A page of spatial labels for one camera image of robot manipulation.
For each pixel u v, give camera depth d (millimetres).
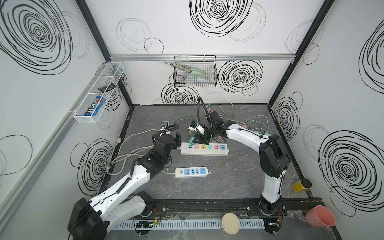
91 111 688
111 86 805
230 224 646
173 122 1082
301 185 733
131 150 947
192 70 917
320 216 634
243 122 1079
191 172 828
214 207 755
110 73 913
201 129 783
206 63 937
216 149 914
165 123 652
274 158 494
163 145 550
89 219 378
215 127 720
